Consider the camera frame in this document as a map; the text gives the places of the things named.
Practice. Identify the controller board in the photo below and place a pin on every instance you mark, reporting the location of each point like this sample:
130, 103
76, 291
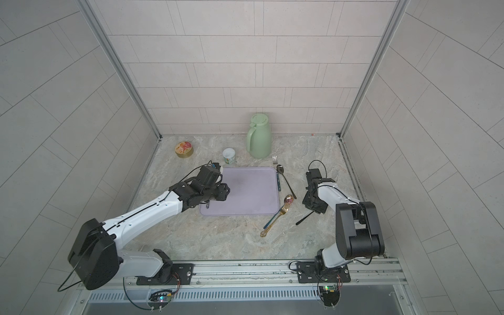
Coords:
162, 296
329, 295

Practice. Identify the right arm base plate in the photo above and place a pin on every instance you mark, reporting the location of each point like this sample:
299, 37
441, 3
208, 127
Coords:
311, 272

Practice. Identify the black spoon near jug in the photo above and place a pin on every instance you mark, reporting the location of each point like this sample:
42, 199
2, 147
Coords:
280, 170

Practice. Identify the left controller board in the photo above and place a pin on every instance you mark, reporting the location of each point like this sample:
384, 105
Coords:
162, 296

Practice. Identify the lilac rectangular tray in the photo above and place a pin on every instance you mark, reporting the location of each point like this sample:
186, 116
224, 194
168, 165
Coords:
253, 191

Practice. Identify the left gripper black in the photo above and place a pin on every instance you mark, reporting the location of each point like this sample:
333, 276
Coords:
220, 191

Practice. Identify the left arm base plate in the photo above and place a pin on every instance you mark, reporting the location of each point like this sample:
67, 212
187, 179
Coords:
177, 274

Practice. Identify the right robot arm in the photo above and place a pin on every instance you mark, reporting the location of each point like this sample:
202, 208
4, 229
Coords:
358, 231

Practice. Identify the silver fork green handle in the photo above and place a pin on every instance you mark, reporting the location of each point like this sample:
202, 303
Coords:
275, 164

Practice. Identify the round gold candy tin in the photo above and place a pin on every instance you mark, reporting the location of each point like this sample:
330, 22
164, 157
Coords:
184, 149

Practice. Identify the gold fork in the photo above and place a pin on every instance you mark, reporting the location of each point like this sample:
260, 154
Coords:
275, 220

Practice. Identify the black spoon long handle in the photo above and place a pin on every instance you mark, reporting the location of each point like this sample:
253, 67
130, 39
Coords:
304, 218

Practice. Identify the small white lidded cup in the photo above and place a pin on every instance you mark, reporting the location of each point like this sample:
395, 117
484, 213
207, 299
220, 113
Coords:
229, 155

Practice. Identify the right controller board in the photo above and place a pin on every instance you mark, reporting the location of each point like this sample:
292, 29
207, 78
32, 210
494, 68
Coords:
329, 295

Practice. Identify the green thermos jug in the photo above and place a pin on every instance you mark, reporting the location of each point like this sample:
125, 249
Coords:
259, 138

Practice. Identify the iridescent rainbow spoon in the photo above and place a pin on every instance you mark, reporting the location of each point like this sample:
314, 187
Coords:
288, 200

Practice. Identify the aluminium mounting rail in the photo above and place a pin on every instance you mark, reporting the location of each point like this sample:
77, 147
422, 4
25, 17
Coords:
243, 273

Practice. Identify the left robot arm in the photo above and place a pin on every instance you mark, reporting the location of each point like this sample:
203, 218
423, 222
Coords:
98, 256

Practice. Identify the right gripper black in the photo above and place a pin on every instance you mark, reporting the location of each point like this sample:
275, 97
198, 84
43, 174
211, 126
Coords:
306, 201

